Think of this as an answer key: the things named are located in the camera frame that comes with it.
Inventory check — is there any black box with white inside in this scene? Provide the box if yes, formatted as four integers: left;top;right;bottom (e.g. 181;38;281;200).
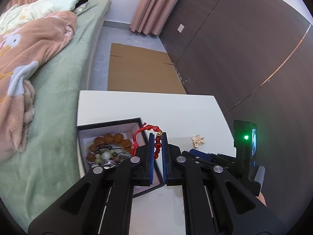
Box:
76;117;165;199

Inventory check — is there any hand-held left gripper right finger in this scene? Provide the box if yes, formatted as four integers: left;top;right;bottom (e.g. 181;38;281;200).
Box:
161;132;286;235

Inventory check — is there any pale green white quilt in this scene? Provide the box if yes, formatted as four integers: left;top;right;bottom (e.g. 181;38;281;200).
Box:
0;0;88;33

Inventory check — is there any flat brown cardboard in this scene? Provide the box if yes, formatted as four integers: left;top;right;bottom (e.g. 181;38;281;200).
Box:
108;43;187;95

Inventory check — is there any white table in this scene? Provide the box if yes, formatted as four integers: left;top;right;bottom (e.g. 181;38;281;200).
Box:
77;90;236;235

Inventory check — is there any black bead bracelet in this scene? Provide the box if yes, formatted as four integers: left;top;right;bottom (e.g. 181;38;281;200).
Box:
96;146;123;152

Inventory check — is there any gold butterfly brooch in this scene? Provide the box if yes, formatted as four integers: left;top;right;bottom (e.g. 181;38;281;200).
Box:
191;135;206;148

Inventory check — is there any pink flower fleece blanket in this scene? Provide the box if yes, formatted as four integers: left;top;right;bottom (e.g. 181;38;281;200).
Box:
0;11;78;161

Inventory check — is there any bed with green sheet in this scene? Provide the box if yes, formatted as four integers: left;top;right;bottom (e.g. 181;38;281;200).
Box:
0;0;112;233

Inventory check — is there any red bead cord bracelet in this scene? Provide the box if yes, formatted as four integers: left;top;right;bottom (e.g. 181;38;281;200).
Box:
132;124;164;161

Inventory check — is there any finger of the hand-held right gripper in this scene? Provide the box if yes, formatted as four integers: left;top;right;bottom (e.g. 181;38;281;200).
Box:
209;153;236;170
182;149;216;164

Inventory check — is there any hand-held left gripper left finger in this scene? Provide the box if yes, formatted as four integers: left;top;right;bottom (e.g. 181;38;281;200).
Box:
27;132;156;235

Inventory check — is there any brown wooden bead bracelet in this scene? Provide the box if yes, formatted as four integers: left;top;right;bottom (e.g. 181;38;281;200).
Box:
86;133;134;167

